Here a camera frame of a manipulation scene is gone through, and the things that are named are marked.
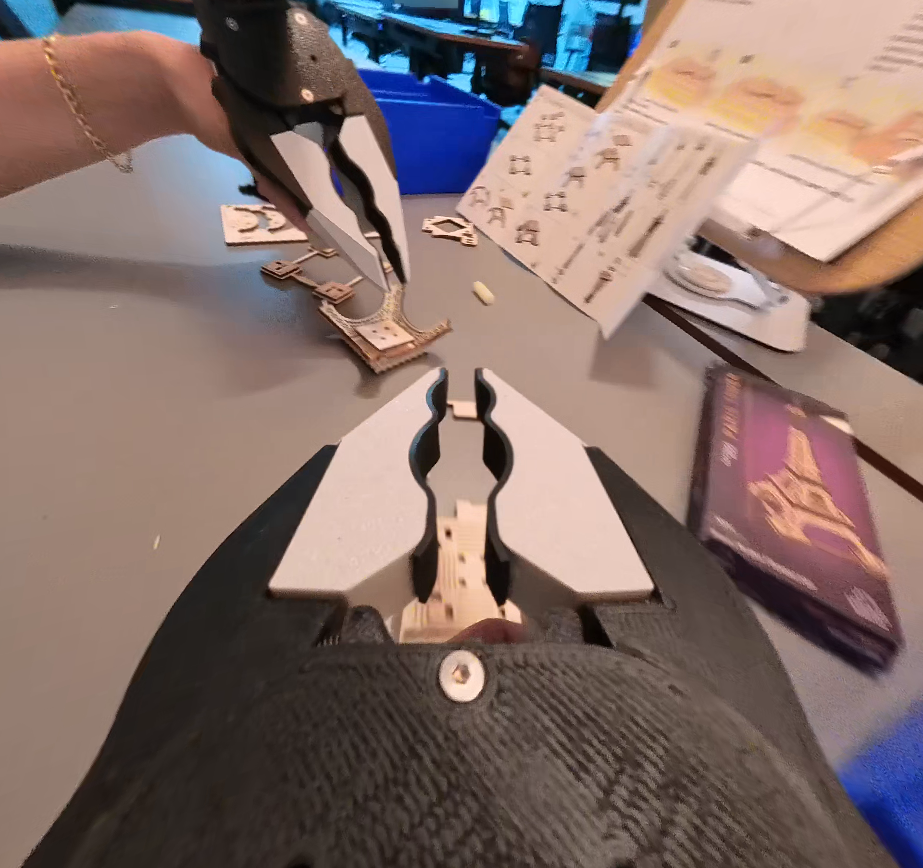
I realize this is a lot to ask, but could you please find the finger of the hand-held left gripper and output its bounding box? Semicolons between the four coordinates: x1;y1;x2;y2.
271;124;392;292
323;112;413;286

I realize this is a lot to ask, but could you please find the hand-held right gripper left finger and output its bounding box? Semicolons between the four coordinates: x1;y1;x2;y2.
267;367;449;605

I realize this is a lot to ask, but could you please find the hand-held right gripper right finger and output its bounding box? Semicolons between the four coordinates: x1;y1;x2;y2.
474;367;657;608

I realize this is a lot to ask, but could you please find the wooden tower base model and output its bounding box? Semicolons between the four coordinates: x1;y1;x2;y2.
319;284;453;375

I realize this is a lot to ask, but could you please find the person's left forearm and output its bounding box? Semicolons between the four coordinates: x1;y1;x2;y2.
0;37;124;198

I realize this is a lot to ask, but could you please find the grey desk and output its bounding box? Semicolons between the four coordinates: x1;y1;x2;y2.
0;2;923;868

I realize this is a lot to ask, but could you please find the task instruction poster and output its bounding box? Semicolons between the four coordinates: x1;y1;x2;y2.
620;0;923;263

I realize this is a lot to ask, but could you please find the person's left hand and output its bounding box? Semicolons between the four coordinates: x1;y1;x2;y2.
58;30;312;233

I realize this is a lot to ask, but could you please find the blue plastic bin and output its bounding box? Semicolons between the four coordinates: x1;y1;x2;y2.
357;69;502;196

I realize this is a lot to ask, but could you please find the plywood plate with arch cutouts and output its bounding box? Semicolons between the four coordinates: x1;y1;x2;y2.
220;203;312;246

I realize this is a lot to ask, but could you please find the plywood sheet with tower parts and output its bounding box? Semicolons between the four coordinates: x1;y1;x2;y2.
397;500;524;644

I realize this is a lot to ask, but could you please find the folded assembly instruction booklet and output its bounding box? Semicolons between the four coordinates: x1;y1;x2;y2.
456;85;758;339

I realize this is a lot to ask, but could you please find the purple puzzle box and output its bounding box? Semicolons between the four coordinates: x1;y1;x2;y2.
686;365;904;674

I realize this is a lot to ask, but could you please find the white board stand base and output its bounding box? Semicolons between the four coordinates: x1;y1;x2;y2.
645;248;812;353

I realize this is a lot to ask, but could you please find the blue plastic object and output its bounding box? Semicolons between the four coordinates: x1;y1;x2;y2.
836;709;923;868

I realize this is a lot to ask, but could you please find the wooden diamond-hole frame piece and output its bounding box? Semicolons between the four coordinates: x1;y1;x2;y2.
422;215;478;247

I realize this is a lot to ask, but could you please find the linked-squares wooden frame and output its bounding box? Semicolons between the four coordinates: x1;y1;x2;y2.
261;244;383;306

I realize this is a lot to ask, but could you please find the gold chain bracelet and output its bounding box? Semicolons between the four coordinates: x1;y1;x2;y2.
42;35;135;175

